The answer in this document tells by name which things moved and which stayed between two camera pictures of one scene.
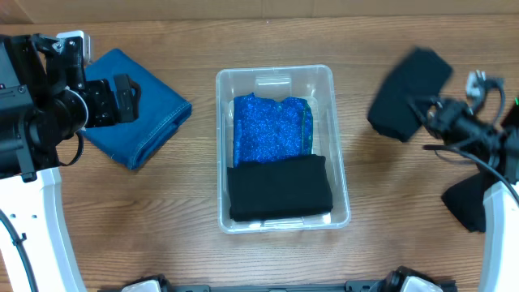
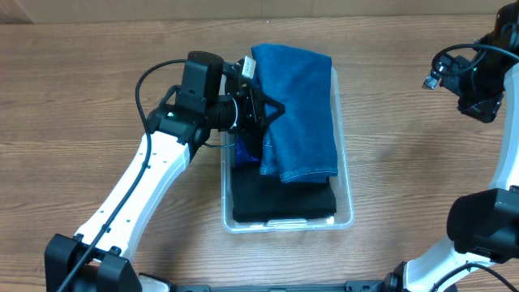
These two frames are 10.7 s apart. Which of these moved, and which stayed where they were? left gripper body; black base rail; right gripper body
Moved: right gripper body; left gripper body
Stayed: black base rail
